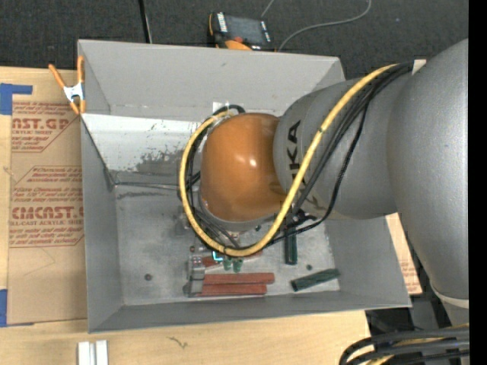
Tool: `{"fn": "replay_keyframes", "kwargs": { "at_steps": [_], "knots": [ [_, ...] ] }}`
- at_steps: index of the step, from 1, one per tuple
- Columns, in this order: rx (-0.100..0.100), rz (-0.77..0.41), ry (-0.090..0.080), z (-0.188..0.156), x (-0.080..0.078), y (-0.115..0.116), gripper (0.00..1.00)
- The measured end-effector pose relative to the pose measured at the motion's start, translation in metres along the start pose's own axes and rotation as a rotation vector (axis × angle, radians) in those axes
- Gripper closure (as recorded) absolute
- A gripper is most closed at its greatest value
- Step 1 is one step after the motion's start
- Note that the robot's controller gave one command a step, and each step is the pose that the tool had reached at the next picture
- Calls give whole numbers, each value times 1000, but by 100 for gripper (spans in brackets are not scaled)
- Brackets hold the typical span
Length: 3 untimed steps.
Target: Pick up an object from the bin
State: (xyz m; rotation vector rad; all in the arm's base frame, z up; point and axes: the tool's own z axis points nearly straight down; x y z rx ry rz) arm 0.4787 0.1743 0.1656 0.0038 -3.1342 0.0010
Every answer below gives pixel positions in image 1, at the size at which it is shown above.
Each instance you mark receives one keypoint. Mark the grey metal bin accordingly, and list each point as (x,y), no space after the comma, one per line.
(152,223)

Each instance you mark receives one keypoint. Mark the red-brown flat block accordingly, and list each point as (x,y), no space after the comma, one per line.
(243,278)
(236,290)

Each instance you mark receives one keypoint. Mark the dark green flat block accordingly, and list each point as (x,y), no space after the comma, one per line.
(291,251)
(316,279)

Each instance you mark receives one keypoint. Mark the brown cardboard board red print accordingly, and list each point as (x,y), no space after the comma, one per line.
(45,204)

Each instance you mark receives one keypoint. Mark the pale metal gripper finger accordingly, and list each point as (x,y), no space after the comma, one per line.
(197,261)
(193,288)

